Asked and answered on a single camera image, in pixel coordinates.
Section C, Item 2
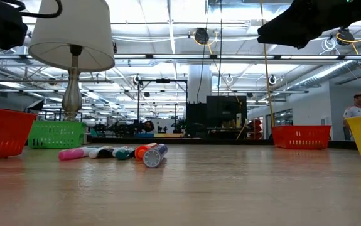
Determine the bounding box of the black cap marker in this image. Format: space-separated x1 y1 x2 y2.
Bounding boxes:
88 146 116 159

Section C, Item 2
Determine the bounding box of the black cabinet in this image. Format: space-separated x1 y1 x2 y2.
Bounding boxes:
185 95 249 139

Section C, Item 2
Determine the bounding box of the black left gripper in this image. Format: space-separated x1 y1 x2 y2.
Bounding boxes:
0 0 29 59

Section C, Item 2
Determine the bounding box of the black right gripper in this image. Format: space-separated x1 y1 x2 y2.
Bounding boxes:
257 0 361 50

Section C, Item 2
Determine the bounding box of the black hanging cable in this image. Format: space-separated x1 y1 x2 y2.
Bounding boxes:
218 0 224 97

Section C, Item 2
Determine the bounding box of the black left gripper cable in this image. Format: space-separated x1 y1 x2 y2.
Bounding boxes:
6 0 63 19

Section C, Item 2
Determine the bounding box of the green plastic basket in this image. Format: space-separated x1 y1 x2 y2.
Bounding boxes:
27 121 87 149

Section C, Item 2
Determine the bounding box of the purple highlighter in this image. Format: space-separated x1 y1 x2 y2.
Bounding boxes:
142 143 169 169

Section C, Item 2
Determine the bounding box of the white building column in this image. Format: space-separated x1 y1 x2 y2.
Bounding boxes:
188 64 213 104

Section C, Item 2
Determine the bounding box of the orange highlighter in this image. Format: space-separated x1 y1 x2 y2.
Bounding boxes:
134 142 158 162

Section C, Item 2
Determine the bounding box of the black metal frame stand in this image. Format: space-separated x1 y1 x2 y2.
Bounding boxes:
137 78 188 126

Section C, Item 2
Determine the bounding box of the red plastic basket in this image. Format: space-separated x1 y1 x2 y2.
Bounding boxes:
0 106 38 161
271 124 332 150

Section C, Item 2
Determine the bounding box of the teal cap marker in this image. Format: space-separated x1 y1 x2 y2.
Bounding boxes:
112 146 136 161

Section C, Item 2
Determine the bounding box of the pink cap marker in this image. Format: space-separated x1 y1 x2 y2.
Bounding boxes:
58 146 92 161

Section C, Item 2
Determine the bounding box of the black ceiling cable reel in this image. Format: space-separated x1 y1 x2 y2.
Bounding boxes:
337 28 355 46
193 27 211 46

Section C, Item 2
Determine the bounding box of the person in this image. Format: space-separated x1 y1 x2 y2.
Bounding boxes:
343 92 361 141
142 120 156 134

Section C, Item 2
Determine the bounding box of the black table frame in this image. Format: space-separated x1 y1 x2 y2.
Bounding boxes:
85 137 358 150

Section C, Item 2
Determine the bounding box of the white shade table lamp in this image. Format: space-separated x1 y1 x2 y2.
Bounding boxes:
28 0 116 122

